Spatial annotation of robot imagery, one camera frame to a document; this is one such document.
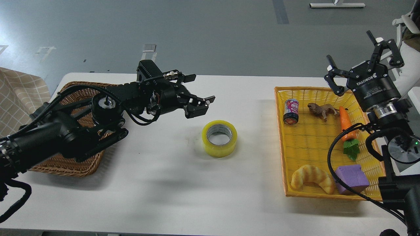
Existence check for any toy croissant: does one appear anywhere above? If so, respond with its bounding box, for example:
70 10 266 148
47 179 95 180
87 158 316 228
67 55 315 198
291 164 335 194

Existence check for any small drink can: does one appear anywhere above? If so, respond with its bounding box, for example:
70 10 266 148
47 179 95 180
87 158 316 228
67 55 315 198
283 99 299 125

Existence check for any white stand base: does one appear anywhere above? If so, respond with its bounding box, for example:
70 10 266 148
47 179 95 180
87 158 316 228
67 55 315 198
309 0 366 9

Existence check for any seated person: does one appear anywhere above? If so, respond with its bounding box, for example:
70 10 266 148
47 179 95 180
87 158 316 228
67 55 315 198
390 0 420 99

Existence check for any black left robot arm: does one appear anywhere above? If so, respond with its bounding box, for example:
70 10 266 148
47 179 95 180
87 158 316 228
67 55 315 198
1 59 215 222

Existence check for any brown toy lion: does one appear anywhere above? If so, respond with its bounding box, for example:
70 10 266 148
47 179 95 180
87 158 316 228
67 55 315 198
307 103 340 122

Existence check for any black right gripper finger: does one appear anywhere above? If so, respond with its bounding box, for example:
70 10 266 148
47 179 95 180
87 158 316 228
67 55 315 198
324 55 355 96
366 31 405 71

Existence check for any purple foam block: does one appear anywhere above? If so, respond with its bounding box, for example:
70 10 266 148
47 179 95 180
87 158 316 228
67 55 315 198
335 164 370 193

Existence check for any yellow tape roll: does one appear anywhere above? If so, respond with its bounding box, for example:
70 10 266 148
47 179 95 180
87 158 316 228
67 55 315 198
201 120 238 157

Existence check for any white office chair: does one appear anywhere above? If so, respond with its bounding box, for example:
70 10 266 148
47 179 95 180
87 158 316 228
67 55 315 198
378 12 419 68

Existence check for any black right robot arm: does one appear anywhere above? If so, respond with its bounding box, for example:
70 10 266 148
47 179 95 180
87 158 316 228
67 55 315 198
324 31 420 236

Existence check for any yellow plastic basket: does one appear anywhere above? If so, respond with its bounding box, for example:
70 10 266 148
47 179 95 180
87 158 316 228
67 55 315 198
274 87 384 202

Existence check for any toy carrot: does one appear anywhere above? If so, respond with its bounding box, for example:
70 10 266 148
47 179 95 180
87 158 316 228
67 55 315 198
339 106 360 162

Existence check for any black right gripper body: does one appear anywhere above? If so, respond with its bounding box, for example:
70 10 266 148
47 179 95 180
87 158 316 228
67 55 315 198
348 62 402 112

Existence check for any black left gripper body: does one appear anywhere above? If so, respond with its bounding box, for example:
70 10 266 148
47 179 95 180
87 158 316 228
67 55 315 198
161 82 190 113

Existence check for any brown wicker basket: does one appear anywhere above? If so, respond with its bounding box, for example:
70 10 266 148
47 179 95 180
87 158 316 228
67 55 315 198
29 82 116 177

